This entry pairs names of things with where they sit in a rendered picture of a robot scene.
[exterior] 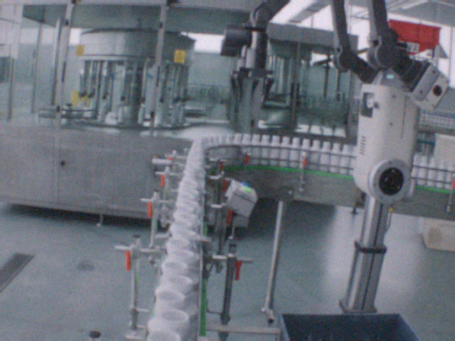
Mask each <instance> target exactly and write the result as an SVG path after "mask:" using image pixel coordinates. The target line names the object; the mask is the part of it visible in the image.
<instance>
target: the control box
mask: <svg viewBox="0 0 455 341"><path fill-rule="evenodd" d="M242 186H243V185H242V184H241V183H239V182H237V181H235V180H233V181H232V183H231V185H230V186H229V189H228V191H227V193H226V195H225V196H228V207H237V208H240V210H233V212H232V213H231V218H232V219H231V223H230V227H229V229H228V231H227V236H226V238H225V240H224V245H225V242H226V240H227V239H228V236H229V233H230V230H231V227H232V225H233V222H234V217H236V216H237V214H238V213H240V214H241V215H243V216H245V217H247V218H248V217H249V216H250V214H251V211H252V209H253V207H254V205H255V203H256V201H257V200H258V198H257V195H256V194H255V191H254V189H253V188H252V187H249V188H250V189H251V191H247V190H245V189H243V188H242ZM219 234H220V228H218V230H217V232H216V233H215V234H214V235H213V237H212V241H215V240H216V238H217V236H218V235H219Z"/></svg>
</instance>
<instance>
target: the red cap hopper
mask: <svg viewBox="0 0 455 341"><path fill-rule="evenodd" d="M388 27H389V28H392V29H394V30H395V31H396V33H397V34H399V35H400V36H401V37H402V38H403V39H404V40H405V42H406V43H407V44H408V45H409V48H410V57H412V58H415V59H428V60H430V62H431V63H433V64H435V66H436V67H437V68H438V69H439V67H438V66H439V57H440V55H439V52H440V46H441V43H440V39H441V38H440V34H441V33H440V31H441V30H442V28H443V27H438V26H436V25H428V24H422V23H418V22H410V21H408V20H394V19H390V18H388ZM400 36H398V37H399V40H398V42H403V39H402V38H401V37H400ZM430 50H431V59H430V58H428V57H419V56H416V55H419V54H421V53H423V52H426V51H430ZM435 50H436V52H435ZM426 149H427V153H426ZM430 149H431V145H427V144H423V147H422V156H425V154H426V157H427V164H429V159H430ZM422 156H421V160H420V162H421V161H422Z"/></svg>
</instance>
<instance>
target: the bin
mask: <svg viewBox="0 0 455 341"><path fill-rule="evenodd" d="M278 318H279V319H278V322H277V327H276V328H270V327H265V328H258V327H246V326H223V325H211V324H206V330H209V331H221V332H233V333H257V334H275V341H423V340H422V339H421V337H420V336H419V335H418V333H417V332H416V331H415V329H414V328H413V327H412V326H411V325H410V323H409V322H408V321H407V320H406V319H405V318H404V316H403V315H402V314H401V313H284V312H280V313H278Z"/></svg>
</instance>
